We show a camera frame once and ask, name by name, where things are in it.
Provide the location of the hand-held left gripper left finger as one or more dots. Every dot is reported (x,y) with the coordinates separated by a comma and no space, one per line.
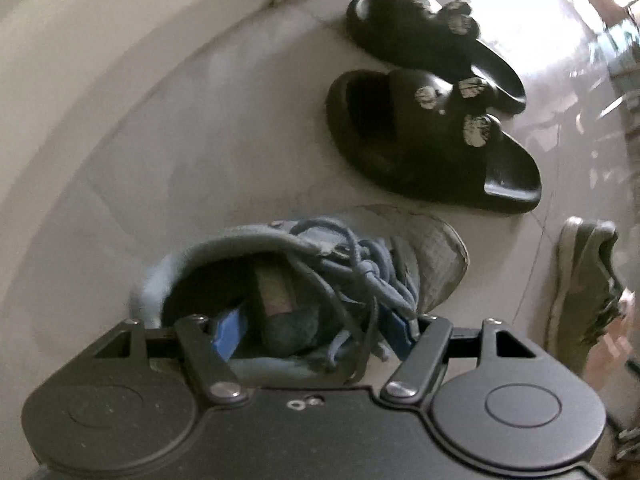
(227,331)

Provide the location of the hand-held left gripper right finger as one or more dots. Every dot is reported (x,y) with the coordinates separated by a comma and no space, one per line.
(399,335)

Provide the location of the black slipper with charms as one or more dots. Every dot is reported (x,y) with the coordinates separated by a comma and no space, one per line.
(400,30)
(400,135)

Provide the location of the grey sneaker with blue laces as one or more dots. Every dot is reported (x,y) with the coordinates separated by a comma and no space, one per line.
(580,290)
(425,255)

